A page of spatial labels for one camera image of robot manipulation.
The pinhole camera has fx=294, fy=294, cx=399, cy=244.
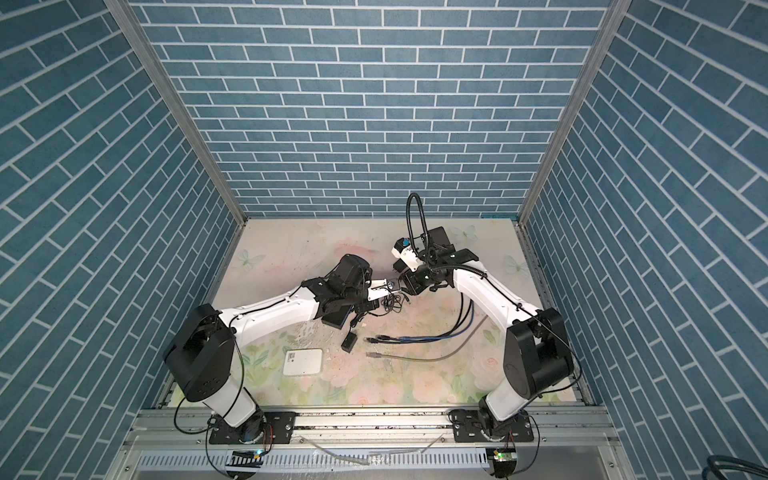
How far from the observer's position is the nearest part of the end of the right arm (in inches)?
24.8

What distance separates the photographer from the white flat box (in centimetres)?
83

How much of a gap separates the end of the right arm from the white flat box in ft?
1.10
